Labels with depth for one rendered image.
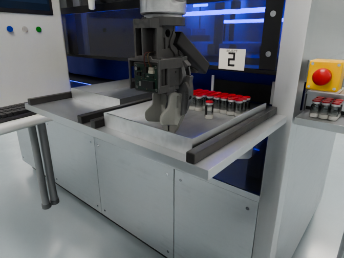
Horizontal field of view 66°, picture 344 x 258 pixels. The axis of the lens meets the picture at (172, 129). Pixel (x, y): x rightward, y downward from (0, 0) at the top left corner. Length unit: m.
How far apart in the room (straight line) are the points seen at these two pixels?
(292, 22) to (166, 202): 0.83
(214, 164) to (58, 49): 1.07
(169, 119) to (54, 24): 1.00
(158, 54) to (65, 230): 1.48
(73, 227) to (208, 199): 1.00
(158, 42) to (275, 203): 0.64
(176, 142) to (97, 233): 1.27
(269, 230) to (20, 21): 1.22
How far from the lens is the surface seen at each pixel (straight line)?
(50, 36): 1.37
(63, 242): 1.71
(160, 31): 0.44
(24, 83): 1.30
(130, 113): 0.70
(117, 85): 1.10
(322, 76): 0.71
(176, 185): 1.10
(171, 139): 0.50
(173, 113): 0.48
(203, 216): 1.09
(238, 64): 0.82
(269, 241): 0.99
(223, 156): 0.49
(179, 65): 0.45
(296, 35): 0.76
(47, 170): 1.58
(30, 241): 1.78
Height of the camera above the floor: 1.09
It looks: 20 degrees down
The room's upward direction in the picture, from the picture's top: straight up
